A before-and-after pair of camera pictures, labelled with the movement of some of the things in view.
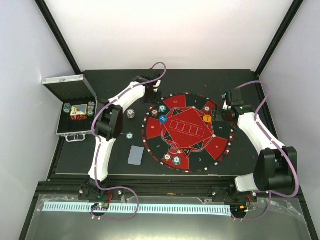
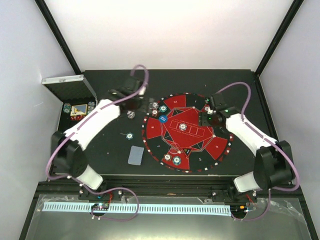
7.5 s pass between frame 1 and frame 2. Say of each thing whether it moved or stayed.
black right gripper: moved
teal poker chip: stayed
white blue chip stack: stayed
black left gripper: moved
